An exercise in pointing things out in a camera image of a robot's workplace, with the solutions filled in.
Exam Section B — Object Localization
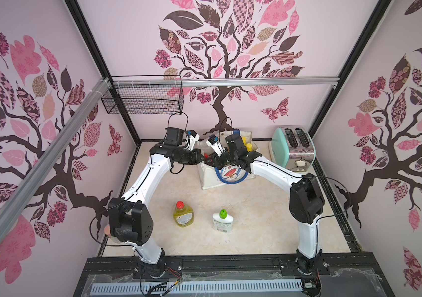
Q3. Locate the white canvas shopping bag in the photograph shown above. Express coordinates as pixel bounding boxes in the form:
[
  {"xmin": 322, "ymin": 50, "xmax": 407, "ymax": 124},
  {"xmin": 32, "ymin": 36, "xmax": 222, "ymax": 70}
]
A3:
[{"xmin": 197, "ymin": 130, "xmax": 260, "ymax": 190}]

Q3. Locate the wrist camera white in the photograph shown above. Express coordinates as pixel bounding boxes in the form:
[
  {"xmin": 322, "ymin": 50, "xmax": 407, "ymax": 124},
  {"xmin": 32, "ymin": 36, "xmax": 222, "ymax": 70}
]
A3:
[
  {"xmin": 185, "ymin": 130, "xmax": 200, "ymax": 151},
  {"xmin": 206, "ymin": 134, "xmax": 226, "ymax": 157}
]

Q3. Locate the white bottle green cap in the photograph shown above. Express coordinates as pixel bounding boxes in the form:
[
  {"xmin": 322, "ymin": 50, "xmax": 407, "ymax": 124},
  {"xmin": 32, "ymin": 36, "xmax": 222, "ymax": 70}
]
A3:
[{"xmin": 212, "ymin": 209, "xmax": 234, "ymax": 233}]

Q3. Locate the aluminium rail left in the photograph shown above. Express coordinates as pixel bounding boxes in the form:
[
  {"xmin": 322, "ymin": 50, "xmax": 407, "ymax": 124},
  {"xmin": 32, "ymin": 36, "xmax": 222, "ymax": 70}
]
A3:
[{"xmin": 0, "ymin": 77, "xmax": 111, "ymax": 244}]

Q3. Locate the aluminium rail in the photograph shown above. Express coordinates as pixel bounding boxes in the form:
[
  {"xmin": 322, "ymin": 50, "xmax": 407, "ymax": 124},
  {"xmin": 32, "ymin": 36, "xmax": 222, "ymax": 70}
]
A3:
[
  {"xmin": 0, "ymin": 77, "xmax": 111, "ymax": 244},
  {"xmin": 113, "ymin": 77, "xmax": 340, "ymax": 87}
]

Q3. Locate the mint chrome toaster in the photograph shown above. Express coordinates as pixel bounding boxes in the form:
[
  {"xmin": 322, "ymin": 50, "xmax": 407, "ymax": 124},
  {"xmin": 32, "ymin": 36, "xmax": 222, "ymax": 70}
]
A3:
[{"xmin": 269, "ymin": 126, "xmax": 316, "ymax": 173}]

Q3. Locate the black base frame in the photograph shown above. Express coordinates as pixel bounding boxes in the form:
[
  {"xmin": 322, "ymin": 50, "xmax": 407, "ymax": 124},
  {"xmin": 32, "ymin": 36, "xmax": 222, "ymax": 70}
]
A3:
[{"xmin": 74, "ymin": 252, "xmax": 394, "ymax": 297}]

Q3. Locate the aluminium rail back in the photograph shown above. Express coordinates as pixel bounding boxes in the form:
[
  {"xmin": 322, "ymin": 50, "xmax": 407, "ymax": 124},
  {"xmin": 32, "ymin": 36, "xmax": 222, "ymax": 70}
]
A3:
[{"xmin": 113, "ymin": 77, "xmax": 340, "ymax": 87}]

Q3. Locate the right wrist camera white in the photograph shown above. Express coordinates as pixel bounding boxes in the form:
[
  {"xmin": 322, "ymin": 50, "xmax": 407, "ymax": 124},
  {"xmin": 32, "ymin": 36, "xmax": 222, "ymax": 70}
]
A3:
[{"xmin": 206, "ymin": 134, "xmax": 226, "ymax": 157}]

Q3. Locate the yellow-green soap bottle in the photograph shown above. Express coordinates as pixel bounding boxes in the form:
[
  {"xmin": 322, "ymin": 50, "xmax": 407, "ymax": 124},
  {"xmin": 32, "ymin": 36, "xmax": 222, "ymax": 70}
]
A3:
[{"xmin": 173, "ymin": 200, "xmax": 194, "ymax": 228}]

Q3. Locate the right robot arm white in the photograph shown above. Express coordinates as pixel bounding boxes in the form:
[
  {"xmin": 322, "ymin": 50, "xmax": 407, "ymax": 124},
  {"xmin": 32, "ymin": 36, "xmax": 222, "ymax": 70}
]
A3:
[{"xmin": 205, "ymin": 152, "xmax": 325, "ymax": 260}]

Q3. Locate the black wire mesh basket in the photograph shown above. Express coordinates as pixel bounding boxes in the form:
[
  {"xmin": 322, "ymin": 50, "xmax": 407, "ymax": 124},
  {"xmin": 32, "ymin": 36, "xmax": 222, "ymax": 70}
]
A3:
[{"xmin": 101, "ymin": 74, "xmax": 184, "ymax": 115}]

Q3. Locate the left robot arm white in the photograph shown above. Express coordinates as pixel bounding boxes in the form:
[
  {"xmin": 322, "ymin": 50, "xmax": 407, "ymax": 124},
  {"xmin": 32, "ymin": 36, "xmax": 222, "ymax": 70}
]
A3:
[{"xmin": 108, "ymin": 144, "xmax": 205, "ymax": 265}]

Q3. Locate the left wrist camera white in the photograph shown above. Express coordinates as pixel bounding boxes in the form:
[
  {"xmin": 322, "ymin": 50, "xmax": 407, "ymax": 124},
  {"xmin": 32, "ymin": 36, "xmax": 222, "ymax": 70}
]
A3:
[{"xmin": 185, "ymin": 130, "xmax": 200, "ymax": 151}]

